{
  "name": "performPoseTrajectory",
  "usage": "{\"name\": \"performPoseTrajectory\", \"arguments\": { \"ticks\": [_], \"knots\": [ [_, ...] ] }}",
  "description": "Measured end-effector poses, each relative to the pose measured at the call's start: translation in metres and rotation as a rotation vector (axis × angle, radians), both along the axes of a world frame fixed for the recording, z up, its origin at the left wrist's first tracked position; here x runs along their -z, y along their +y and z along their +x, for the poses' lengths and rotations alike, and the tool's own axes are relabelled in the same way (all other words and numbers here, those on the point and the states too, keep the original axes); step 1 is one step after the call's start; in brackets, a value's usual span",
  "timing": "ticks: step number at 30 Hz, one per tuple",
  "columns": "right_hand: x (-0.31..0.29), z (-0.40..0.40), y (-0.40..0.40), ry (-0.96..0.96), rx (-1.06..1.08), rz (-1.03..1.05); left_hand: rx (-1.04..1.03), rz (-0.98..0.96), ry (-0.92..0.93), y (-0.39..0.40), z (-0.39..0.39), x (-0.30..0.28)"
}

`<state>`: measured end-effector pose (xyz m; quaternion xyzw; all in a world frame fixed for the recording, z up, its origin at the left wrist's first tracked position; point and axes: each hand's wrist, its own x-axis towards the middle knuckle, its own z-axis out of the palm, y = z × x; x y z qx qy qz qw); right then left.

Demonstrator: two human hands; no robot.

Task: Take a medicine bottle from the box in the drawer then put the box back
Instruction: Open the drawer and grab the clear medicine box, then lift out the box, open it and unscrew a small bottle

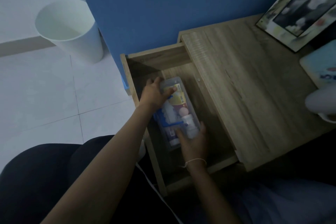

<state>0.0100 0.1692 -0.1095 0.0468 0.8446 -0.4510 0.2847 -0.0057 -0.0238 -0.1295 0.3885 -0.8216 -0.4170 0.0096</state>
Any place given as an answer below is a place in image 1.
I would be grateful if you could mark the person's right hand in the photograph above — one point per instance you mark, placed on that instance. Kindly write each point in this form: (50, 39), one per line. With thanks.
(195, 147)

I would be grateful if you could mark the person's left hand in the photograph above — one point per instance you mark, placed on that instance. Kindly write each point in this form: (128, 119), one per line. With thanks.
(153, 95)

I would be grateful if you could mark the wooden drawer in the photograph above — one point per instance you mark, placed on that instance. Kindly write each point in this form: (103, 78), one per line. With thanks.
(215, 137)

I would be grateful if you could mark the clear plastic medicine box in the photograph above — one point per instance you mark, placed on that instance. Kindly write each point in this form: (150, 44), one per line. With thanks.
(183, 84)

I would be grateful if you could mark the person's right forearm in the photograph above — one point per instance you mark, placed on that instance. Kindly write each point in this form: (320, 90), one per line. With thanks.
(210, 195)

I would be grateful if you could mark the person's left forearm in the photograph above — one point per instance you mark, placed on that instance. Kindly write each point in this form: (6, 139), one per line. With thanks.
(105, 168)

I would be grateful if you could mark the small white pill bottle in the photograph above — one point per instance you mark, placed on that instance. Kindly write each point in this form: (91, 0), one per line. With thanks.
(190, 125)

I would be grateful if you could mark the yellow medicine box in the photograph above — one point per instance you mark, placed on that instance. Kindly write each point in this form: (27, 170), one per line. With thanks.
(178, 96)

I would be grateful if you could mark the large white spray bottle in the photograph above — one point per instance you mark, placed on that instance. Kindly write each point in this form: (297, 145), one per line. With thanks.
(169, 116)

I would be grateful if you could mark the person's black trousers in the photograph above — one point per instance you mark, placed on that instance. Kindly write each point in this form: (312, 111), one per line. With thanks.
(31, 179)

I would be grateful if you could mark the light blue tissue box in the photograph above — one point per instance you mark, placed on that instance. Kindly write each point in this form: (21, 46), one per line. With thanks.
(320, 63)

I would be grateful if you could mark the wooden nightstand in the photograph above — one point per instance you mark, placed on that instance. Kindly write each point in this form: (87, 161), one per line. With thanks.
(249, 87)

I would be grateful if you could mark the pale blue-grey bedding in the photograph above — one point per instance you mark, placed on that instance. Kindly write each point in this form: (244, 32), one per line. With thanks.
(288, 200)

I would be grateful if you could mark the white trash bin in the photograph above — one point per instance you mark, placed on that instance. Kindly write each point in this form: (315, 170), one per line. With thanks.
(65, 21)

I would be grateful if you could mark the white mug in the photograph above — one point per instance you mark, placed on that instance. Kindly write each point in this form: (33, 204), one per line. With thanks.
(323, 100)

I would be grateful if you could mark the pale photo frame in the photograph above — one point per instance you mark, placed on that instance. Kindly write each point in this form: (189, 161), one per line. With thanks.
(296, 8)

